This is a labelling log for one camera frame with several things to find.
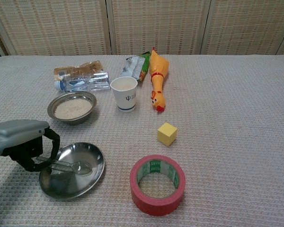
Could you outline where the white rice heap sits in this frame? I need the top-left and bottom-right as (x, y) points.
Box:
(54, 99), (93, 120)

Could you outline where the green and silver snack bag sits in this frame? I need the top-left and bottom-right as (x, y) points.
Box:
(119, 51), (152, 83)

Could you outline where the yellow rubber chicken toy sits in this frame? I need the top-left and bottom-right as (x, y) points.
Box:
(148, 46), (170, 114)

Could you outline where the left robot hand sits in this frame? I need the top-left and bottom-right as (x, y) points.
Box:
(0, 119), (61, 173)

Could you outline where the red tape roll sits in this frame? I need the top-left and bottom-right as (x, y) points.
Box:
(129, 154), (186, 217)

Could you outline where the metal spoon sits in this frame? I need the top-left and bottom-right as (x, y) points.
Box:
(36, 156), (93, 176)

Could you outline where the round steel plate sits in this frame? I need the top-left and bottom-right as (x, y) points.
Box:
(38, 141), (106, 200)

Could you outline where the clear plastic water bottle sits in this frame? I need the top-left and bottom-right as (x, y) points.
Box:
(53, 71), (111, 93)

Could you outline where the yellow foam cube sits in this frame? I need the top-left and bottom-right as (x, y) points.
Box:
(157, 122), (178, 147)

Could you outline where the steel bowl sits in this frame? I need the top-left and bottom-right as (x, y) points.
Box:
(47, 90), (98, 126)

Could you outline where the beige waffle tablecloth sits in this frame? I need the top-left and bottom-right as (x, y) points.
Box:
(0, 54), (284, 227)

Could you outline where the brown snack packet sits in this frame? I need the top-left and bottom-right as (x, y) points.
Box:
(53, 60), (105, 80)

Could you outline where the woven folding screen panel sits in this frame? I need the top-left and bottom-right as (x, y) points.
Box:
(200, 0), (284, 56)
(0, 0), (111, 56)
(107, 0), (213, 56)

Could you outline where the white paper cup blue logo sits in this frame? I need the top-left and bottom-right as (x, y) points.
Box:
(110, 76), (139, 114)

